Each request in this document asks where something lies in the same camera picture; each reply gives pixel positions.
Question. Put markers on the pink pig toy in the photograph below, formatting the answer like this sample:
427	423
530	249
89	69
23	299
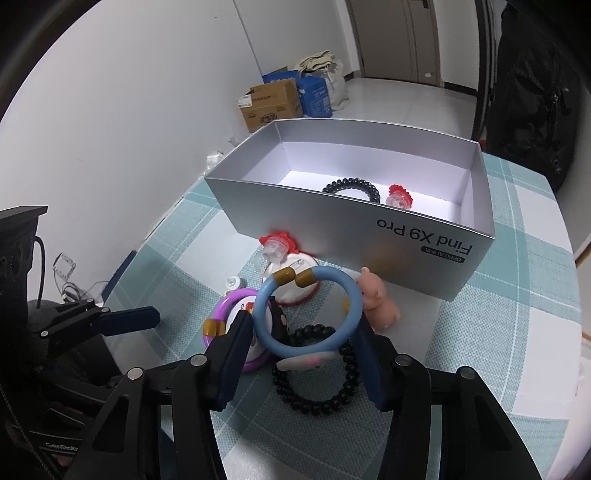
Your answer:
381	304

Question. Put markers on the white cloth bag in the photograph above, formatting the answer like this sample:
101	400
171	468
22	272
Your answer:
337	85

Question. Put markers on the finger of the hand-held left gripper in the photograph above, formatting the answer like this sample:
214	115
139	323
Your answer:
129	319

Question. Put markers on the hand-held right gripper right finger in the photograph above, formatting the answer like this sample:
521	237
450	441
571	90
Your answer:
371	369

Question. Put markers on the grey door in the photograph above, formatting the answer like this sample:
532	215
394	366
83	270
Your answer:
401	41

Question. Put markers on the black dotted hair bow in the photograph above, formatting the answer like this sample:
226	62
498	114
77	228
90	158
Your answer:
279	323

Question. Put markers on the small white trinket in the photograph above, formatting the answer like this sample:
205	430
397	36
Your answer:
233	285

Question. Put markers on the white and pink hair clip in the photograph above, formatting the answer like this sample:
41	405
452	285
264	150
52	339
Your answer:
300	362

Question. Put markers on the black backpack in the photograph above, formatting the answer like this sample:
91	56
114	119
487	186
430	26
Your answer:
531	92

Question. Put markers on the silver cardboard box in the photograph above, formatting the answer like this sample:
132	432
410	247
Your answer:
351	230

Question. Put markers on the brown cardboard box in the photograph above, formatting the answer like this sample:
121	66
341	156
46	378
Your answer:
272	101

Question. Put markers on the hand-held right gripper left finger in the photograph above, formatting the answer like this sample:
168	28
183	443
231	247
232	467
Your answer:
238	355

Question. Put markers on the teal checked tablecloth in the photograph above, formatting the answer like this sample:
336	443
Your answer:
508	258

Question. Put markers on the black metal rack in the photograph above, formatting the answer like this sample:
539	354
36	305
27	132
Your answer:
484	69

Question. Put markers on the white round badge red rim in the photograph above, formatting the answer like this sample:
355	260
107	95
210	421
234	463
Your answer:
295	290

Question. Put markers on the blue cardboard box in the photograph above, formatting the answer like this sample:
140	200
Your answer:
316	97

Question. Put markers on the clear plastic packaging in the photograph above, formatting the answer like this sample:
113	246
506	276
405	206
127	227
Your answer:
221	152

